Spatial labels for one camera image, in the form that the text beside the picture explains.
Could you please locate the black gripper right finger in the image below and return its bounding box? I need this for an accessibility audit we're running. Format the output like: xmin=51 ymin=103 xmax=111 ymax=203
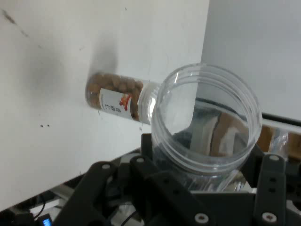
xmin=242 ymin=143 xmax=301 ymax=226

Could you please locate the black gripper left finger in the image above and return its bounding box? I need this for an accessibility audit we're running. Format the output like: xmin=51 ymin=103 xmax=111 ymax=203
xmin=54 ymin=133 xmax=217 ymax=226

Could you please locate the tall clear plastic jar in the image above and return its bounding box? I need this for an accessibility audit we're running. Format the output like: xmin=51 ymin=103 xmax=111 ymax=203
xmin=150 ymin=63 xmax=263 ymax=193

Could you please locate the brown cardboard box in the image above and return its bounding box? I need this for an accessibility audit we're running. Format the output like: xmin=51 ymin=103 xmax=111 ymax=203
xmin=258 ymin=124 xmax=301 ymax=163

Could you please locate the small device blue screen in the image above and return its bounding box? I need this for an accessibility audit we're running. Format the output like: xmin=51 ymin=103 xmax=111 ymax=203
xmin=37 ymin=214 xmax=54 ymax=226

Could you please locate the foil-sealed jar of brown nuts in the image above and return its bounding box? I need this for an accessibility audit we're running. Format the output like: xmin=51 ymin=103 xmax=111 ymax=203
xmin=85 ymin=73 xmax=160 ymax=124

